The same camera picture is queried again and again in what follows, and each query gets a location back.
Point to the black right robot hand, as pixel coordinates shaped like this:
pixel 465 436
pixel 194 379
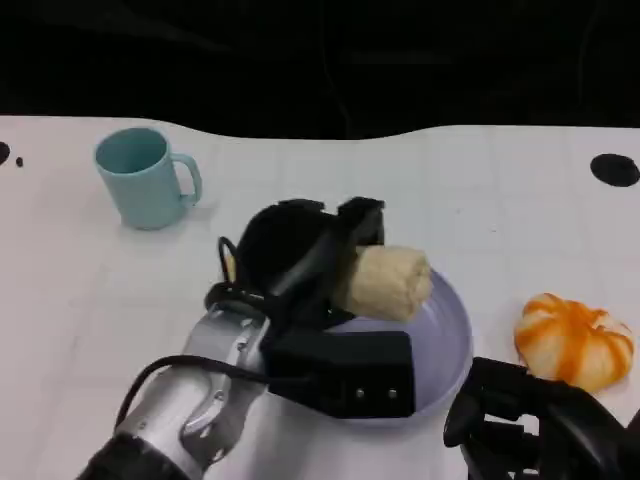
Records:
pixel 540 425

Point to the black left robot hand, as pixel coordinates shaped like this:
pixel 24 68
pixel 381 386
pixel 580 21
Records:
pixel 280 250

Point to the beige towel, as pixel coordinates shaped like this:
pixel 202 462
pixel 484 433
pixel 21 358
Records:
pixel 390 280

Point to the orange and white bread roll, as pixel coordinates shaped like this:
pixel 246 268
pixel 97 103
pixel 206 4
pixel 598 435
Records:
pixel 570 345

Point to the lilac plate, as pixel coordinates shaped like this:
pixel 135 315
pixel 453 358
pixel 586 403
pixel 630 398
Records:
pixel 442 345

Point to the pale green mug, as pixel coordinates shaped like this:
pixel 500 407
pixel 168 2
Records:
pixel 142 195

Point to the black table grommet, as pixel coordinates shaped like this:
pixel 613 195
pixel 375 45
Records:
pixel 614 170
pixel 3 153

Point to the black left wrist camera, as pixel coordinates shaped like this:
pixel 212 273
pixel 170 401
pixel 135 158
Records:
pixel 350 375

